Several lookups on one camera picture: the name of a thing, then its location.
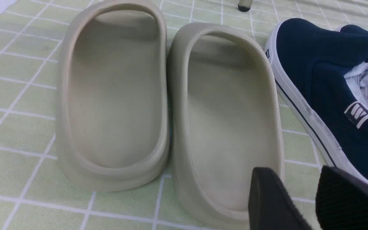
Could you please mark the metal shoe rack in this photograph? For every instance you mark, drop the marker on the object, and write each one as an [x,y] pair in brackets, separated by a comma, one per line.
[245,5]

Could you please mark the tan slide sandal right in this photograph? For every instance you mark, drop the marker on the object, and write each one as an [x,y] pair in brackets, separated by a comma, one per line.
[225,119]

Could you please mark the tan slide sandal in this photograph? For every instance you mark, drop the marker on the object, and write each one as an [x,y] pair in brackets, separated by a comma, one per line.
[112,117]
[225,119]

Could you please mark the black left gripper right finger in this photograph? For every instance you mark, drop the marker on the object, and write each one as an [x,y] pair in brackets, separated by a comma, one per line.
[341,201]

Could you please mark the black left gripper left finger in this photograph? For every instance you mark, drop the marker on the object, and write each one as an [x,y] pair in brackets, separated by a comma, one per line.
[270,207]

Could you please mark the tan slide sandal left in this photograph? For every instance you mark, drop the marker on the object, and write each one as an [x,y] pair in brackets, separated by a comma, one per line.
[112,117]

